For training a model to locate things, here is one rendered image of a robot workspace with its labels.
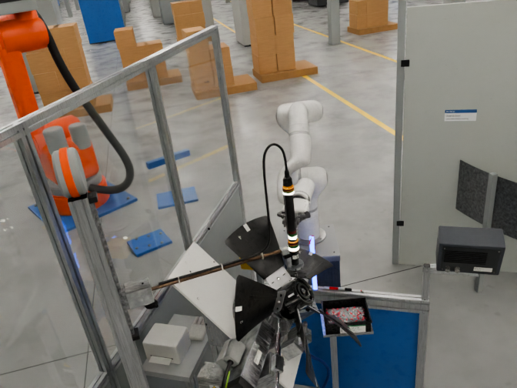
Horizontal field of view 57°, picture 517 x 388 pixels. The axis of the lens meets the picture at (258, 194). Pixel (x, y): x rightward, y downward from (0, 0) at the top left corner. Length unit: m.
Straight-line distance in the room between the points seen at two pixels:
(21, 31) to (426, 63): 3.75
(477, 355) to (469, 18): 2.11
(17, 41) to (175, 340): 3.80
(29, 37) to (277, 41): 5.70
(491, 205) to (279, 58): 7.12
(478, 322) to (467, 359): 0.36
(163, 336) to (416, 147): 2.25
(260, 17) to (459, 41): 6.74
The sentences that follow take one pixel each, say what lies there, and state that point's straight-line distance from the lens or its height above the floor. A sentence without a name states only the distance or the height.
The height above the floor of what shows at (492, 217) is 0.64.
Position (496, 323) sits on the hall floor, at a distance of 3.71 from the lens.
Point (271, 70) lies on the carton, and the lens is 9.98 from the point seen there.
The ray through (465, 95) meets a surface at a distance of 3.49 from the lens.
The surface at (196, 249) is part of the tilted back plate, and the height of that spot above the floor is 1.34.
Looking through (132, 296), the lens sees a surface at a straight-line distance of 1.80.
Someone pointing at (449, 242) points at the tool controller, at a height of 1.23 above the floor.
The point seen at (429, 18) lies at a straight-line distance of 3.36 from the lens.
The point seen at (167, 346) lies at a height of 0.97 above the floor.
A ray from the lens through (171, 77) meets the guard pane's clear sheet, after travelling 2.48.
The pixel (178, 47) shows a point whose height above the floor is 2.04.
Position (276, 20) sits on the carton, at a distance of 9.84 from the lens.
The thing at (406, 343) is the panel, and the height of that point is 0.55.
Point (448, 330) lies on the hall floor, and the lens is 3.58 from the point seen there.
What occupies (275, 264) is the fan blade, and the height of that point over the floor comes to 1.30.
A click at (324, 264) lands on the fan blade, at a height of 1.15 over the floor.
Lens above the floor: 2.44
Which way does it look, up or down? 27 degrees down
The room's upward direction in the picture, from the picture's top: 7 degrees counter-clockwise
